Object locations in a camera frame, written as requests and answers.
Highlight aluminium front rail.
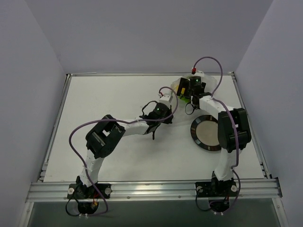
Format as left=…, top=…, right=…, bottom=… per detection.
left=26, top=179, right=282, bottom=202

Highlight clear plastic bag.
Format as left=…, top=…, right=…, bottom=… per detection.
left=170, top=73, right=221, bottom=122

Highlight round dark rimmed plate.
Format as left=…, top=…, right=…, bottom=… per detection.
left=190, top=115, right=221, bottom=152

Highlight purple cable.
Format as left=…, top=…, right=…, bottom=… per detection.
left=68, top=86, right=178, bottom=217
left=192, top=56, right=242, bottom=211

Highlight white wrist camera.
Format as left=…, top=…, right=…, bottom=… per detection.
left=189, top=70, right=205, bottom=77
left=159, top=94, right=173, bottom=106

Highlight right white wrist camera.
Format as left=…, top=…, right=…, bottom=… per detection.
left=189, top=70, right=205, bottom=77

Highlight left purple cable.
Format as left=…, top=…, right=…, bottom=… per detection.
left=68, top=86, right=178, bottom=217

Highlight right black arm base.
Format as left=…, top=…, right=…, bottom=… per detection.
left=195, top=180, right=239, bottom=215

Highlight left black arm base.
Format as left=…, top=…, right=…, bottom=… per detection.
left=65, top=183, right=112, bottom=217

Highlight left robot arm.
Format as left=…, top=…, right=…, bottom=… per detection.
left=76, top=100, right=173, bottom=188

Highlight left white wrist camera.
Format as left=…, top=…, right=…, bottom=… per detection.
left=159, top=94, right=173, bottom=106

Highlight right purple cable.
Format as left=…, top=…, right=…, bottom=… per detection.
left=192, top=56, right=242, bottom=211

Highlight green fake melon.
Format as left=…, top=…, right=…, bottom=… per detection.
left=179, top=96, right=190, bottom=103

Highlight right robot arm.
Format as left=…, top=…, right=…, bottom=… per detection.
left=177, top=76, right=251, bottom=183

